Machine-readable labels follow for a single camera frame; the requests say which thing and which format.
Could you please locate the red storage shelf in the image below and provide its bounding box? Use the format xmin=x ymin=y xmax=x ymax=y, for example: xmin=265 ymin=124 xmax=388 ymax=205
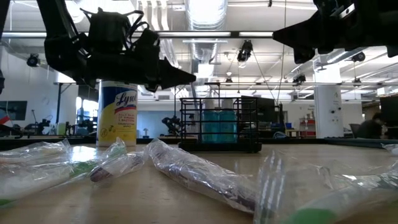
xmin=298 ymin=117 xmax=317 ymax=138

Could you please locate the teal mouthwash bottle white cap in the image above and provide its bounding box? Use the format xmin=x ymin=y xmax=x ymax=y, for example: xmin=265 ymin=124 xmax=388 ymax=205
xmin=219 ymin=98 xmax=239 ymax=144
xmin=201 ymin=98 xmax=220 ymax=144

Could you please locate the teal toothbrush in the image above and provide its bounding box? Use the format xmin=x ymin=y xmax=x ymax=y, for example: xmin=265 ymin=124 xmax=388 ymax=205
xmin=0 ymin=138 xmax=128 ymax=208

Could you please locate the black overhead camera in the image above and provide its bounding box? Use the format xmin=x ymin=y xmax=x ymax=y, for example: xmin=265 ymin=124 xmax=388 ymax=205
xmin=236 ymin=39 xmax=254 ymax=63

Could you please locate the white square pillar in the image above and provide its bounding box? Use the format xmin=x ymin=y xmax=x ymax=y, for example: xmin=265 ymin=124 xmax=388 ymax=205
xmin=313 ymin=63 xmax=345 ymax=139

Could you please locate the silver ceiling air duct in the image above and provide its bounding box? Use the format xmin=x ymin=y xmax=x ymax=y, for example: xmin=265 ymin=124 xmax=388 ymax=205
xmin=185 ymin=0 xmax=228 ymax=65

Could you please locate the black ceiling camera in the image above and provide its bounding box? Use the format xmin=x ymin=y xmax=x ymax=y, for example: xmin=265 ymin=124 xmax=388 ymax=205
xmin=26 ymin=53 xmax=40 ymax=68
xmin=292 ymin=73 xmax=307 ymax=85
xmin=351 ymin=51 xmax=366 ymax=63

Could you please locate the purple toothbrush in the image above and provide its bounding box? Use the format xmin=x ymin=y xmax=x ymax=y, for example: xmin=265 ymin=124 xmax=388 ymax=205
xmin=89 ymin=151 xmax=146 ymax=184
xmin=145 ymin=138 xmax=261 ymax=215

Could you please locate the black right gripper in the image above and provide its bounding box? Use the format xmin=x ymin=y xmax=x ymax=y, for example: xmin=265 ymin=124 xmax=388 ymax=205
xmin=272 ymin=0 xmax=388 ymax=65

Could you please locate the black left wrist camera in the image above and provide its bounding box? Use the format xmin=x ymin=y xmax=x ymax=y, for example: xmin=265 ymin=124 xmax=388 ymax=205
xmin=80 ymin=7 xmax=147 ymax=54

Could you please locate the person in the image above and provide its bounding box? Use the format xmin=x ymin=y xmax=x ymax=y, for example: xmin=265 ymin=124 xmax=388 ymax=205
xmin=356 ymin=111 xmax=386 ymax=140

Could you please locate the green toothbrush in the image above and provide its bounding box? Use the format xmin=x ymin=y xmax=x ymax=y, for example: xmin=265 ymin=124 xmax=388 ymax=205
xmin=253 ymin=151 xmax=398 ymax=224

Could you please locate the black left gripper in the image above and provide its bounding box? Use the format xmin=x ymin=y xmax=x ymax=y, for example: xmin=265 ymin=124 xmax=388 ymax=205
xmin=85 ymin=29 xmax=197 ymax=93

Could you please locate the black wire caddy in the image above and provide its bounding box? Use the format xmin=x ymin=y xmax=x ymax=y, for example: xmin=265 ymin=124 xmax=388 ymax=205
xmin=178 ymin=96 xmax=262 ymax=154

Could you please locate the Lysol wipes canister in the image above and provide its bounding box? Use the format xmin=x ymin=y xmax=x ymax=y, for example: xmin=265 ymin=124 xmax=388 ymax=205
xmin=96 ymin=80 xmax=139 ymax=147

